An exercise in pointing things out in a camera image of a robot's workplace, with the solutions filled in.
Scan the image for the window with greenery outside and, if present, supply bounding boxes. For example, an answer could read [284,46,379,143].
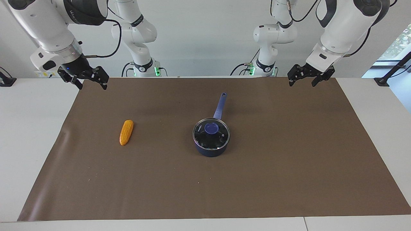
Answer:
[361,24,411,79]

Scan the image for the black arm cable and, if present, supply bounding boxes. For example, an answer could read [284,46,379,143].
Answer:
[82,6,123,59]
[270,0,398,58]

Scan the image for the white wall socket box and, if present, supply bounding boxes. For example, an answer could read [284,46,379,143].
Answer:
[35,71,60,79]

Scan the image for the brown table mat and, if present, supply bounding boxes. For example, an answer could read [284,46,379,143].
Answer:
[18,77,411,222]

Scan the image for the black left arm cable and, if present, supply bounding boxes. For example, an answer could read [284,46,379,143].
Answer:
[270,0,398,58]

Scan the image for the yellow toy corn cob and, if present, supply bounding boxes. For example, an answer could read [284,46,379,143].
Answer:
[119,120,134,146]

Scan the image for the small black table clamp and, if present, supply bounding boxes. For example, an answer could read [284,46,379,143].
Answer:
[0,67,17,87]

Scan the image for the black arm base cables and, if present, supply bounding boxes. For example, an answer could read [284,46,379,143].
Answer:
[121,62,135,78]
[230,48,261,76]

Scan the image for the dark blue pot with handle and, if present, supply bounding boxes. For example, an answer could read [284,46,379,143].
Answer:
[193,93,231,158]

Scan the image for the glass lid with blue knob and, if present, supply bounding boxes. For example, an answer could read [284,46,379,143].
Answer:
[193,118,231,151]

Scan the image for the black left arm base cables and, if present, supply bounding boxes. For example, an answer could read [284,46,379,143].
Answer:
[230,48,261,76]

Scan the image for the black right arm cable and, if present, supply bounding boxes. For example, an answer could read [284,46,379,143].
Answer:
[82,6,123,59]

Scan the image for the black right arm base cables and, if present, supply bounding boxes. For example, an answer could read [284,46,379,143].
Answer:
[121,62,135,78]

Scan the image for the black stand with slanted pole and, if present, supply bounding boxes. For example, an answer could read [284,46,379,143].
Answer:
[374,51,411,87]

